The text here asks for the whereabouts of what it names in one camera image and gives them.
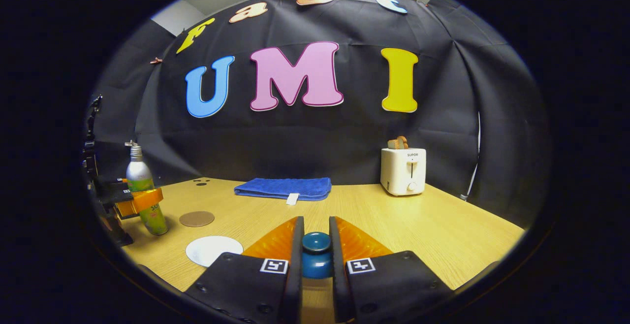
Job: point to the round brown coaster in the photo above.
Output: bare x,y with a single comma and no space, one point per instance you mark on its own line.
197,218

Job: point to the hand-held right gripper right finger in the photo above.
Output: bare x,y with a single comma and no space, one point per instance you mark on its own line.
337,265

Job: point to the brown bread slice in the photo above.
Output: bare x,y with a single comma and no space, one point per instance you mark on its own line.
397,143

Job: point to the copper clip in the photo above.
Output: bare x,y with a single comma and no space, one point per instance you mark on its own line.
156,60

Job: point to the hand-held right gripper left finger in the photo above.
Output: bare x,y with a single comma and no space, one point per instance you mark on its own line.
294,265

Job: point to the folded blue towel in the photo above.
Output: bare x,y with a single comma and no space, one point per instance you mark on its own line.
283,187

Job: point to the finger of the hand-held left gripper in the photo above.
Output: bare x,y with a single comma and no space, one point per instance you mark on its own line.
113,191
142,201

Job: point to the black backdrop cloth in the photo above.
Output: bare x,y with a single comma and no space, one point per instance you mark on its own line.
315,137

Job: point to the white toaster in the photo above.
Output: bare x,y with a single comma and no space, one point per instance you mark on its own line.
403,174

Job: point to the silver green water bottle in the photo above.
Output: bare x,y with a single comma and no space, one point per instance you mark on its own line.
139,171

